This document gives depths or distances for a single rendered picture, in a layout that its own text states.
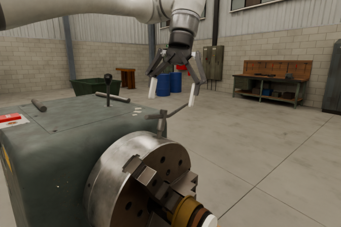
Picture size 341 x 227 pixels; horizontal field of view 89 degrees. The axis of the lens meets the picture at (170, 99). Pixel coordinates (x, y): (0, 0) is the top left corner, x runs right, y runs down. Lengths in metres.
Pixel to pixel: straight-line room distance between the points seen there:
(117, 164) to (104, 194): 0.07
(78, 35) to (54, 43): 1.21
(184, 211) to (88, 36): 10.59
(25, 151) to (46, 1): 0.34
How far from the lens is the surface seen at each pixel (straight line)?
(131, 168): 0.45
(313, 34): 7.01
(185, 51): 0.54
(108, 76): 0.70
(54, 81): 10.45
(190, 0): 0.57
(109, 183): 0.46
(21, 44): 10.39
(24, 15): 0.32
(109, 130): 0.58
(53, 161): 0.52
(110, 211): 0.45
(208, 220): 0.47
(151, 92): 0.56
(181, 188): 0.56
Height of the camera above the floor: 1.46
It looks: 13 degrees down
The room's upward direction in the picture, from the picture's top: straight up
